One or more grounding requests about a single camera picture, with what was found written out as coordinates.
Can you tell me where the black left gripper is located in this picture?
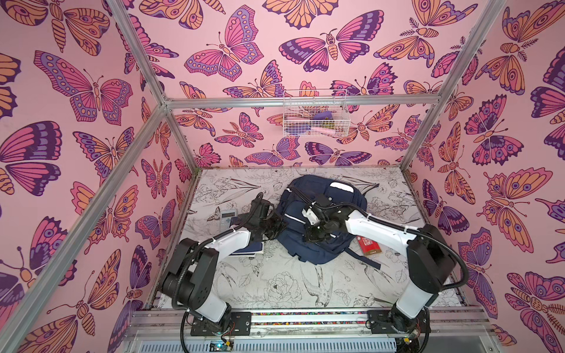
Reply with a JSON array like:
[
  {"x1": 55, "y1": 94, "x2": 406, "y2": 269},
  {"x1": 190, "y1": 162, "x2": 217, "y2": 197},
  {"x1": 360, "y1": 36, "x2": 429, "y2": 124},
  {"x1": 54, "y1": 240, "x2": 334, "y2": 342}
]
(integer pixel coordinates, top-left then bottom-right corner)
[{"x1": 257, "y1": 211, "x2": 288, "y2": 241}]

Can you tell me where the navy blue hardcover book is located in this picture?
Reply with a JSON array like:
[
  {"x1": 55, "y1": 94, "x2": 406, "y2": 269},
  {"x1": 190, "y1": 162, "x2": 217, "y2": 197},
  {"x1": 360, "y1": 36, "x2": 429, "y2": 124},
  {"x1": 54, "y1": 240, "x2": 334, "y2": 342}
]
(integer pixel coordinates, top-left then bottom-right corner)
[{"x1": 230, "y1": 242, "x2": 264, "y2": 257}]

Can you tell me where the navy blue backpack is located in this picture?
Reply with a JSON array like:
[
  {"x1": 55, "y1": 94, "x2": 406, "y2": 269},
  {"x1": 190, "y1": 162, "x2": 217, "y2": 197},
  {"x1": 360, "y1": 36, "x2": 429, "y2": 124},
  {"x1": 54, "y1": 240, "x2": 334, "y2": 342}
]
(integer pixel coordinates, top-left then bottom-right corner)
[{"x1": 276, "y1": 175, "x2": 381, "y2": 270}]

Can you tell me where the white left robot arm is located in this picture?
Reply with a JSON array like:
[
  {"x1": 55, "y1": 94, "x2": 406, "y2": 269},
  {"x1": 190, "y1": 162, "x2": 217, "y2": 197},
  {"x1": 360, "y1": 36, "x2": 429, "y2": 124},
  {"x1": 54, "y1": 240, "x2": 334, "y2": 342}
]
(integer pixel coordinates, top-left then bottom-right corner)
[{"x1": 158, "y1": 193, "x2": 286, "y2": 335}]

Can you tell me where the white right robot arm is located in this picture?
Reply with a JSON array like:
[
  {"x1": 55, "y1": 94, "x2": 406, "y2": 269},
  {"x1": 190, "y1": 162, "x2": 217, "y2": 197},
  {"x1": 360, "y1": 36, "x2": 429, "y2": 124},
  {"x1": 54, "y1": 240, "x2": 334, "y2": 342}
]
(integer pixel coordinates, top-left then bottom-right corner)
[{"x1": 288, "y1": 186, "x2": 469, "y2": 335}]

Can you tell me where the pale green ruler case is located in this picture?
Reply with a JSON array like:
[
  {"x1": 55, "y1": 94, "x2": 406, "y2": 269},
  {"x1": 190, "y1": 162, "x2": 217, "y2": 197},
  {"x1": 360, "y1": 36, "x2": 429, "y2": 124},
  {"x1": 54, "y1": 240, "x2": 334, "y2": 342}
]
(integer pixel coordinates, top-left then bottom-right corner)
[{"x1": 219, "y1": 209, "x2": 238, "y2": 232}]

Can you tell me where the red pencil case package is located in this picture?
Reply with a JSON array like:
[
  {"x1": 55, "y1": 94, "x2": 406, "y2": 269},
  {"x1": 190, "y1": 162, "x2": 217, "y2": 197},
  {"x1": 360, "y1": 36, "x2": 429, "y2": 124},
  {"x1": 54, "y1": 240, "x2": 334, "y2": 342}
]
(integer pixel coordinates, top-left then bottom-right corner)
[{"x1": 357, "y1": 236, "x2": 382, "y2": 256}]

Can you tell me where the pink item in basket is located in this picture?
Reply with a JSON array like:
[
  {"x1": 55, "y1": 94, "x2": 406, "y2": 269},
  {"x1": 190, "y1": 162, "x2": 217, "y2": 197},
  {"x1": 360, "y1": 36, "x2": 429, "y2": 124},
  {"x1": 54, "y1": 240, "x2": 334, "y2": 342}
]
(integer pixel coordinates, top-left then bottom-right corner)
[{"x1": 309, "y1": 126, "x2": 337, "y2": 137}]

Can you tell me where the purple item in basket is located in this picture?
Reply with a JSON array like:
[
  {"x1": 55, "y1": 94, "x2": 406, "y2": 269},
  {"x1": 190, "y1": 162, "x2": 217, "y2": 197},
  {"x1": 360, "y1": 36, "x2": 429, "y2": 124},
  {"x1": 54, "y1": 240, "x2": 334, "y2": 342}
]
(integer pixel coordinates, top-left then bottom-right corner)
[{"x1": 311, "y1": 111, "x2": 333, "y2": 121}]

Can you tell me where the green circuit board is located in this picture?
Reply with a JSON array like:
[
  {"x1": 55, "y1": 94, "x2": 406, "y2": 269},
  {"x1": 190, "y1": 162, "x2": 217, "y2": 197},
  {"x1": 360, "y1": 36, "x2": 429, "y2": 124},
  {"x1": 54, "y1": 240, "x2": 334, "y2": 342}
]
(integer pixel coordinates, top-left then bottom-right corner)
[{"x1": 209, "y1": 340, "x2": 234, "y2": 352}]

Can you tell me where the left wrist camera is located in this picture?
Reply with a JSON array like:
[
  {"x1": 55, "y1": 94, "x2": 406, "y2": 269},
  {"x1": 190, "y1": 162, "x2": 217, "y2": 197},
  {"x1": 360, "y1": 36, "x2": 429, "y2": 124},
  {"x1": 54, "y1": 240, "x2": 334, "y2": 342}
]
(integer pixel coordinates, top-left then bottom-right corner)
[{"x1": 250, "y1": 198, "x2": 272, "y2": 220}]

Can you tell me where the white wire wall basket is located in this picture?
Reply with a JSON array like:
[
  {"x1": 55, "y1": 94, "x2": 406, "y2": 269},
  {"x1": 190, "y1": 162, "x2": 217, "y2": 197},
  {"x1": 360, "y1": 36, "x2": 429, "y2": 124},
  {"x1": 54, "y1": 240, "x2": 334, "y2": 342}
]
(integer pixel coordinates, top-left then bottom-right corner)
[{"x1": 281, "y1": 94, "x2": 351, "y2": 139}]

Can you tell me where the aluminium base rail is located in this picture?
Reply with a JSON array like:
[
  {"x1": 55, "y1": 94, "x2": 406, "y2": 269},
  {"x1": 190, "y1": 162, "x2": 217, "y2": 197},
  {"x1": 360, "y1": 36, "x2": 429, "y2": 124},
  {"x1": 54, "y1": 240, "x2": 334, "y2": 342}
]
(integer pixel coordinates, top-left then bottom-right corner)
[{"x1": 122, "y1": 307, "x2": 503, "y2": 352}]

